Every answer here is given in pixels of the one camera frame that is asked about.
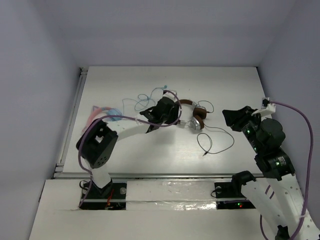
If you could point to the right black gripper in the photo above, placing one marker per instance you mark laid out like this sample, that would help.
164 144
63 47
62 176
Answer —
238 116

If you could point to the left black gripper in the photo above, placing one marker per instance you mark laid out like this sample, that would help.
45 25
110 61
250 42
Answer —
155 113

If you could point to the brown silver headphones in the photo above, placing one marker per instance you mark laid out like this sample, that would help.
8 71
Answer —
199 113

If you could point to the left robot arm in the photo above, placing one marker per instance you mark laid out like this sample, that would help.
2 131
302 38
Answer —
98 142

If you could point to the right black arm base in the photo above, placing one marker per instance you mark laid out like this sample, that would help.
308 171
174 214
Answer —
228 195

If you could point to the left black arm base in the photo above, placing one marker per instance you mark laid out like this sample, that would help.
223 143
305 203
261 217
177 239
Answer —
112 197

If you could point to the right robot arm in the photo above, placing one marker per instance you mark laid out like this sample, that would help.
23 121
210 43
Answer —
289 220

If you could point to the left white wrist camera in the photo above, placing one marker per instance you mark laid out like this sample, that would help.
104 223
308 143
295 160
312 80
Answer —
171 94

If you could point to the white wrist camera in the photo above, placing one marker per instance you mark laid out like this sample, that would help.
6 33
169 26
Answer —
267 108
171 94

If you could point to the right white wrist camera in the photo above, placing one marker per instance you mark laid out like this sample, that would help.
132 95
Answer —
267 108

